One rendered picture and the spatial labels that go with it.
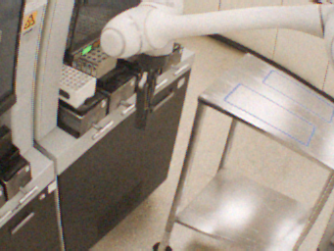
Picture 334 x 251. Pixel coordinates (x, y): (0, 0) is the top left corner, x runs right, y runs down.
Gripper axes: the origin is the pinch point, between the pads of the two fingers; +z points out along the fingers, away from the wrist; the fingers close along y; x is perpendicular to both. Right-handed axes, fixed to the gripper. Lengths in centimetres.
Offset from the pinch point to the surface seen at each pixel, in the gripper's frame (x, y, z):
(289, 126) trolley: 42.0, -22.9, 2.7
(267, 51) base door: 27, -227, 70
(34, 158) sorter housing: -25.7, 21.4, 10.4
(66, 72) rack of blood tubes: -29.2, -7.5, -2.1
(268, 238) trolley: 54, -23, 57
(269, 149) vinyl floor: 43, -125, 85
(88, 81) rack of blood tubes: -19.2, -5.3, -2.2
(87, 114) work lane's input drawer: -15.5, 1.5, 3.7
